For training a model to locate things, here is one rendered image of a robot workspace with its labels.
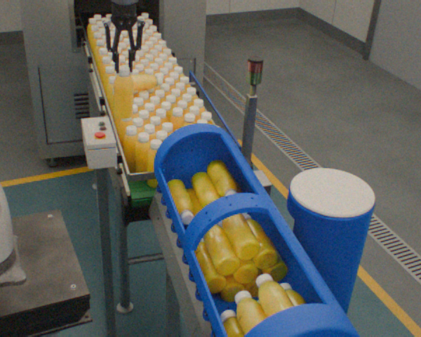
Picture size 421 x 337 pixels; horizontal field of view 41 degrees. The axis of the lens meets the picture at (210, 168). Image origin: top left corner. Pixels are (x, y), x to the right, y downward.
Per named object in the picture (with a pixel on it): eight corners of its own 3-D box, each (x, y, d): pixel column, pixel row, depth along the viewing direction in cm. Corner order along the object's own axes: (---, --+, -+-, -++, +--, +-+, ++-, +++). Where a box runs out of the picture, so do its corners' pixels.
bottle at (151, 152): (145, 187, 205) (145, 149, 196) (148, 177, 210) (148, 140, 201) (163, 189, 204) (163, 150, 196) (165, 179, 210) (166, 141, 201)
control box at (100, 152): (88, 170, 194) (86, 144, 189) (83, 142, 211) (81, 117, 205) (117, 166, 197) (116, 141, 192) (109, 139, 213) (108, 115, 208)
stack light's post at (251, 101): (230, 292, 287) (249, 97, 228) (228, 287, 290) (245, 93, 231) (237, 291, 288) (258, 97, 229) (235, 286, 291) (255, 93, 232)
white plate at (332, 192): (363, 168, 197) (362, 171, 198) (285, 166, 196) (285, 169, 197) (385, 216, 174) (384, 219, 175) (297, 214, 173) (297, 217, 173)
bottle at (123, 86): (132, 109, 198) (132, 67, 188) (133, 119, 192) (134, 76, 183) (113, 109, 196) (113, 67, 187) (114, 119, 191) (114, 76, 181)
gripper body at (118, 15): (113, 5, 166) (113, 35, 172) (140, 5, 169) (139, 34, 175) (107, -4, 172) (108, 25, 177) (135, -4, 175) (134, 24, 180)
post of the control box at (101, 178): (107, 343, 255) (95, 157, 202) (107, 337, 258) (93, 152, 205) (116, 342, 256) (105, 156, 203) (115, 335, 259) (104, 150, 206)
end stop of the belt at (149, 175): (130, 182, 198) (130, 175, 197) (130, 180, 199) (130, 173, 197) (236, 169, 209) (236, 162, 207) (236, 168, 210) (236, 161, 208)
